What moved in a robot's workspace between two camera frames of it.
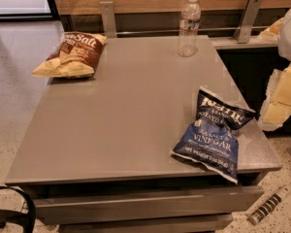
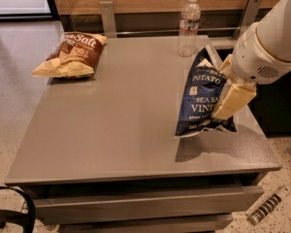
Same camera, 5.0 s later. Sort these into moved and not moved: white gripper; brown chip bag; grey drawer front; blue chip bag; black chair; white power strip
Moved: blue chip bag; white gripper
Not moved: grey drawer front; white power strip; black chair; brown chip bag
